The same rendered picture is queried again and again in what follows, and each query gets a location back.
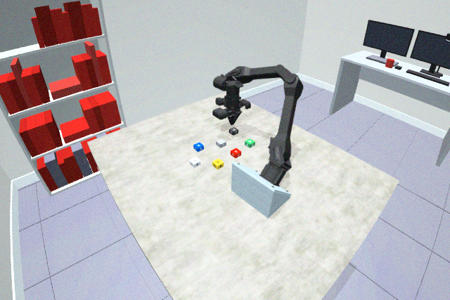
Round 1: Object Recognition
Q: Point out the blue block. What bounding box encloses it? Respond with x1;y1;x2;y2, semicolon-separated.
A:
193;143;204;152

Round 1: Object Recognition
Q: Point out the green block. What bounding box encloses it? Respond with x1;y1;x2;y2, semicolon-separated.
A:
245;139;255;148

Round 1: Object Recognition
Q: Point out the red block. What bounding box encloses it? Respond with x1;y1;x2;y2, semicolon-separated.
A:
231;148;241;158

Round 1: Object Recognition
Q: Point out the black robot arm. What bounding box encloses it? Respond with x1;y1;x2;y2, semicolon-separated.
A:
213;65;303;187

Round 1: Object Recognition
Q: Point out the yellow block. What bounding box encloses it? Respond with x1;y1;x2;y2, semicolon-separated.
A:
212;159;224;170

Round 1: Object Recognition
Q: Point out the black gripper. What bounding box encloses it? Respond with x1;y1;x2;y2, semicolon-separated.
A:
212;95;251;126

